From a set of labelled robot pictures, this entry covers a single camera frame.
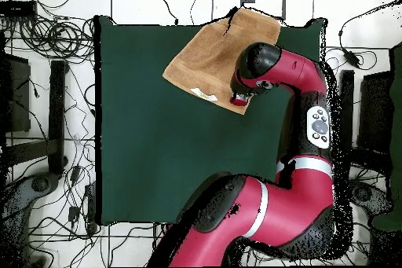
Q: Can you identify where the dark stand base foot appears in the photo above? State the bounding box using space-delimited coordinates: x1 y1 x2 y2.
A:
348 178 393 218
0 171 62 267

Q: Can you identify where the dark green table cloth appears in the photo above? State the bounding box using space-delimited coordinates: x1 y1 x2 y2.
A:
93 14 329 226

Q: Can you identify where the black power strip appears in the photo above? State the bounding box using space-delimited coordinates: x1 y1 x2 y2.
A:
83 182 97 234

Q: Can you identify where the tan terry towel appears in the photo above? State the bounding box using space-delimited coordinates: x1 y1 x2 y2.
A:
162 7 281 116

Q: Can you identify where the dark flat box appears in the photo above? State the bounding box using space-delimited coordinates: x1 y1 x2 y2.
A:
0 52 32 134
356 71 393 156

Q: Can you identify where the black flat device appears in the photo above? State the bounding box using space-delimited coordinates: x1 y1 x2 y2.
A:
0 0 38 19

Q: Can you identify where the black stand leg bar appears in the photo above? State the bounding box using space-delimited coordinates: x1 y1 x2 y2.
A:
47 59 69 176
337 68 355 182

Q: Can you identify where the black coiled cable bundle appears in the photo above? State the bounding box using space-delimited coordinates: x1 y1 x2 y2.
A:
18 16 95 61

